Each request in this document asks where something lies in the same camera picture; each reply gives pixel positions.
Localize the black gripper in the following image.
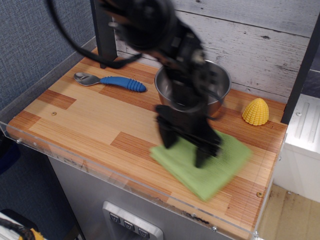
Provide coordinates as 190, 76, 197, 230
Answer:
155, 101, 222, 168

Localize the green towel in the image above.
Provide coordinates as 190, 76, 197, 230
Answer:
149, 132, 252, 202

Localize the stainless steel bowl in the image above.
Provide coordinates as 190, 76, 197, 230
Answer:
154, 60, 232, 116

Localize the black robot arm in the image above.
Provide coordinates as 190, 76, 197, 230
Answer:
101, 0, 222, 168

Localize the yellow toy corn piece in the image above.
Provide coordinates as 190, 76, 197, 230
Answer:
242, 98, 269, 126

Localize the silver dispenser button panel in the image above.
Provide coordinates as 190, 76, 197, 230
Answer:
102, 201, 164, 240

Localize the grey toy fridge cabinet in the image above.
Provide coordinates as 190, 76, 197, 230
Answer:
47, 154, 241, 240

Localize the white metal box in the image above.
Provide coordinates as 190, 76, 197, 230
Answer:
273, 94, 320, 202

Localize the yellow object bottom left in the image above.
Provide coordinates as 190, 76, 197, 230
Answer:
19, 228, 45, 240

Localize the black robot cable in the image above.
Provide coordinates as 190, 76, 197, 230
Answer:
46, 0, 143, 70

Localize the blue handled metal spoon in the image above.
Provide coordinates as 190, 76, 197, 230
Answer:
73, 72, 147, 93

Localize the dark vertical post right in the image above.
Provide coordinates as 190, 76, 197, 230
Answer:
280, 15, 320, 125

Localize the dark vertical post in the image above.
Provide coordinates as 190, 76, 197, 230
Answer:
90, 0, 118, 61
280, 15, 320, 125

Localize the dark vertical post left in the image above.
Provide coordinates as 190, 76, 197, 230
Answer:
90, 0, 118, 61

